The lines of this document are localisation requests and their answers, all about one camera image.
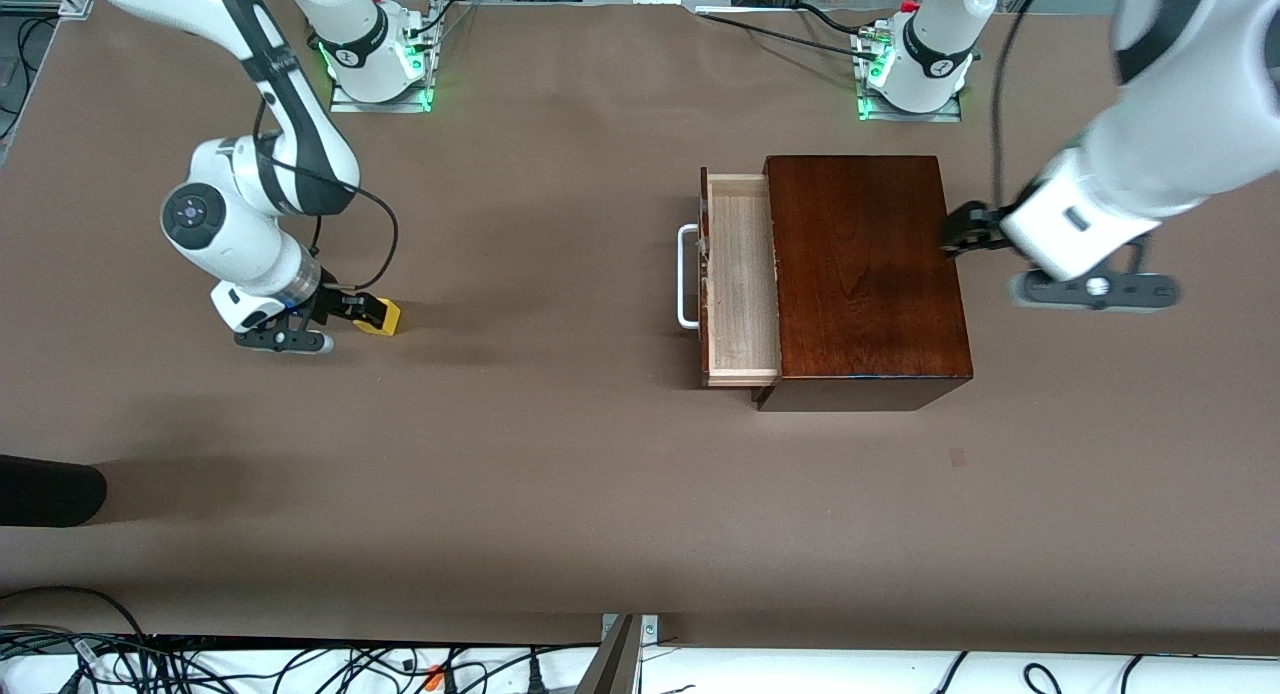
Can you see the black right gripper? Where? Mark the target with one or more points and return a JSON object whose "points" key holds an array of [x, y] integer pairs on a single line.
{"points": [[330, 303]]}

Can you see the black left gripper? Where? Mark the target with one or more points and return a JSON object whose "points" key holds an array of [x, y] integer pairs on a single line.
{"points": [[968, 225]]}

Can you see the yellow cube block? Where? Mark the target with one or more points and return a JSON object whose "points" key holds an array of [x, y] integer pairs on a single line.
{"points": [[385, 319]]}

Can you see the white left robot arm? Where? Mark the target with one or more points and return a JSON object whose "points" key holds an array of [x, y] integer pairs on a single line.
{"points": [[1180, 124]]}

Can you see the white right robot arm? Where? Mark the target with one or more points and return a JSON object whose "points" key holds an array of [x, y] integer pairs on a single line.
{"points": [[235, 229]]}

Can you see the dark brown wooden cabinet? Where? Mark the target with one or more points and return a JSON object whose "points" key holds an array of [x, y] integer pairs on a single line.
{"points": [[870, 274]]}

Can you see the black rounded object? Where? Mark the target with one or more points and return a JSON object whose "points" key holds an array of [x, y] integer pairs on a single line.
{"points": [[45, 491]]}

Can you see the grey metal bar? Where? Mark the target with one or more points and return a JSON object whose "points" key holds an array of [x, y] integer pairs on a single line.
{"points": [[612, 664]]}

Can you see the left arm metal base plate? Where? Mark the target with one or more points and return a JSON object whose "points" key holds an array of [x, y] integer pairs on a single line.
{"points": [[910, 116]]}

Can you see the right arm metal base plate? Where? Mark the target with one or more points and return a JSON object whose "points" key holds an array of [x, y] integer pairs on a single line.
{"points": [[380, 106]]}

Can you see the silver metal bracket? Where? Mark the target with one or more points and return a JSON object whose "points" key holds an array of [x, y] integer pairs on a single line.
{"points": [[650, 629]]}

